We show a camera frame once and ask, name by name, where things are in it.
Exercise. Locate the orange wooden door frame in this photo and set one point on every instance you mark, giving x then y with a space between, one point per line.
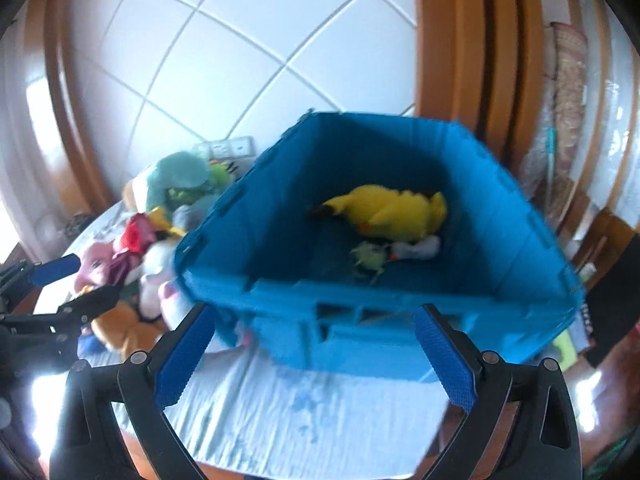
481 63

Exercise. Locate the orange brown plush toy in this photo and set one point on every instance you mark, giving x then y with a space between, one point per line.
123 329

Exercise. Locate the teal green plush toy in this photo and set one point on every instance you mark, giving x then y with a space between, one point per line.
181 179

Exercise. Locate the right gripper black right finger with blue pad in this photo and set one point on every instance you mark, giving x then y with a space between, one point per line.
543 441

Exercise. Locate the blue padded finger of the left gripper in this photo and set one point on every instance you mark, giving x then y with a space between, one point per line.
23 276

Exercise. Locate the small green plush toy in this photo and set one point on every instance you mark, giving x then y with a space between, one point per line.
369 260

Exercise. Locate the white plush toy in crate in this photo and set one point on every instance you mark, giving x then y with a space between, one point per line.
426 249

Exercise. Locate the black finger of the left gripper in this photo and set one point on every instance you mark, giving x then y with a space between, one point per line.
54 334

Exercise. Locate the red pink plush toy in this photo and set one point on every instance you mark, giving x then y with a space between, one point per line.
138 236

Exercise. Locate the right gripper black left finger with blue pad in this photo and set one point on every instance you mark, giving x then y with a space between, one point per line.
89 443

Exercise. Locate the white wall socket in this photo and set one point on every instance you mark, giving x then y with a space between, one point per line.
239 147

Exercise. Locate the blue plastic storage crate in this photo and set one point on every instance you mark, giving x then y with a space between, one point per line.
266 266

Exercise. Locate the yellow striped plush toy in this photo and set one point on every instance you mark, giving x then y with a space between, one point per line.
378 212

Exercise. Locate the pink printed plush toy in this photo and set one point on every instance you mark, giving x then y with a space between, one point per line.
101 265

